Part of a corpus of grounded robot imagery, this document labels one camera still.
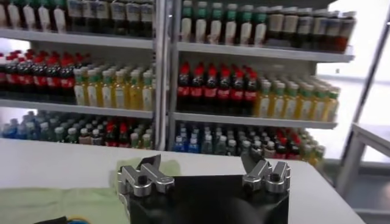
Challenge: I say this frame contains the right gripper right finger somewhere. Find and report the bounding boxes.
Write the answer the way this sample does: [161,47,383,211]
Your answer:
[240,151,292,195]

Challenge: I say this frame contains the yellow tea bottle green label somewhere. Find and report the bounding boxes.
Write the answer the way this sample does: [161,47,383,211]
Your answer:
[141,72,155,111]
[129,71,143,110]
[141,133,154,150]
[73,69,88,107]
[270,81,286,119]
[130,132,141,149]
[313,145,327,167]
[284,82,300,120]
[324,86,341,122]
[114,71,129,110]
[298,83,314,121]
[300,144,313,163]
[255,80,272,118]
[101,70,115,108]
[87,69,101,108]
[311,85,328,122]

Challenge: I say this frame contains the red-cap cola bottle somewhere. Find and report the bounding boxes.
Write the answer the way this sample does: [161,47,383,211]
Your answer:
[18,55,34,95]
[118,122,130,149]
[230,69,246,115]
[287,139,301,161]
[204,65,219,113]
[60,57,76,98]
[177,62,192,112]
[104,121,118,147]
[191,63,205,113]
[218,66,232,114]
[46,57,62,97]
[5,54,20,94]
[0,53,7,92]
[244,70,259,116]
[275,136,288,160]
[32,56,48,96]

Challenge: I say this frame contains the white-label dark drink bottle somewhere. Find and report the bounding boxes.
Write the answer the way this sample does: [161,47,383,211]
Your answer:
[125,0,141,37]
[110,0,126,36]
[297,7,314,50]
[140,0,155,38]
[339,11,358,53]
[96,0,111,35]
[66,0,82,33]
[81,0,97,34]
[325,10,342,52]

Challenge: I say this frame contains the grey frame side table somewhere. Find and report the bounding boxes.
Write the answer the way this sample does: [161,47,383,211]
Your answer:
[336,122,390,215]

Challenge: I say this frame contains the green t-shirt with red print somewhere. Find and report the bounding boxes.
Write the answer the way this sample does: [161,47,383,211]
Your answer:
[0,156,180,224]

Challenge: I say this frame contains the beige-label dark drink bottle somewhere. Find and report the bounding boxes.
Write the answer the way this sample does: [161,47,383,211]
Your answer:
[282,6,299,49]
[267,5,285,48]
[311,8,328,51]

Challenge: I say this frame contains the clear water bottle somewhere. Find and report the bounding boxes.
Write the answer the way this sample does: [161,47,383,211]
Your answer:
[38,122,51,142]
[215,135,228,156]
[26,121,38,141]
[201,133,214,155]

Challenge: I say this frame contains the grey metal shelf rack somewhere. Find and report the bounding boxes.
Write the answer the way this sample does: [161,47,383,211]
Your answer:
[166,0,356,167]
[0,0,167,152]

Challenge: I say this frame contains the black metal pole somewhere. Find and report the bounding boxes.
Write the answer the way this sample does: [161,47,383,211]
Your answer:
[353,12,390,122]

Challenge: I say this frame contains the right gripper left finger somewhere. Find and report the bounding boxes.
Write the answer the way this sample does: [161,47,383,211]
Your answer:
[117,154,176,214]

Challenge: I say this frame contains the blue water bottle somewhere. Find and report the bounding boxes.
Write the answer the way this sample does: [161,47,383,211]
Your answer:
[187,136,200,154]
[2,118,18,139]
[174,135,186,153]

